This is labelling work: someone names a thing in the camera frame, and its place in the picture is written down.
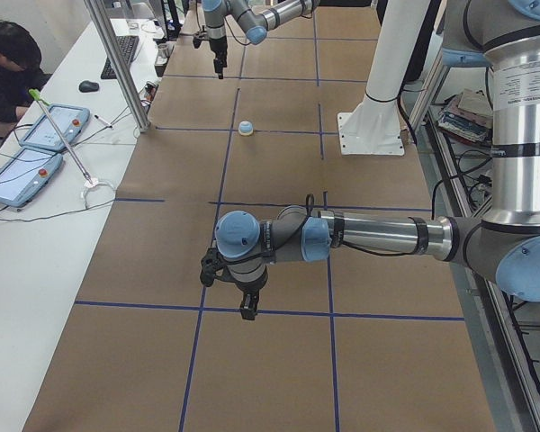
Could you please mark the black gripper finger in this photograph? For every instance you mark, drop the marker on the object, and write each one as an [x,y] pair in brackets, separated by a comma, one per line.
[219,65]
[249,305]

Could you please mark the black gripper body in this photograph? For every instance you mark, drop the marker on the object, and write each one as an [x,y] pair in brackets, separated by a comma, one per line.
[217,49]
[247,288]

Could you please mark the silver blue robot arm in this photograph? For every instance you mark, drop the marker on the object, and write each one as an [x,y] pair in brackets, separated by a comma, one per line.
[501,246]
[256,26]

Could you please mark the metal cup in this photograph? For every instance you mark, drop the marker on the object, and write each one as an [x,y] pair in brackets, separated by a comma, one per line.
[162,55]

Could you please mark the black computer mouse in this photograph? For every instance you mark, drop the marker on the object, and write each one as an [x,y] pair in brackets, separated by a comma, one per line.
[87,86]

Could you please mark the person in black clothes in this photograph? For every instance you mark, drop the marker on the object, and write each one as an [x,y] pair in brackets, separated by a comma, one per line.
[20,71]

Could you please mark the lower teach pendant tablet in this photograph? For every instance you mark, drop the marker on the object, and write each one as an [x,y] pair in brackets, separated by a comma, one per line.
[28,171]

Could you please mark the aluminium frame post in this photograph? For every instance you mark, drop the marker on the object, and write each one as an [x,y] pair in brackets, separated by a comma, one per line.
[110,43]

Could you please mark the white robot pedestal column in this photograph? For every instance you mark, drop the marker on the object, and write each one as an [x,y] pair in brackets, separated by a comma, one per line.
[373,127]

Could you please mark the silver reacher stick green handle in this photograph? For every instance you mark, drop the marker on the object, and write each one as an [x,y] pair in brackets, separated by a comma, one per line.
[91,183]

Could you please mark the aluminium side rail frame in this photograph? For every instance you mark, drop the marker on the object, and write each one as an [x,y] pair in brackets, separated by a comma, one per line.
[505,329]

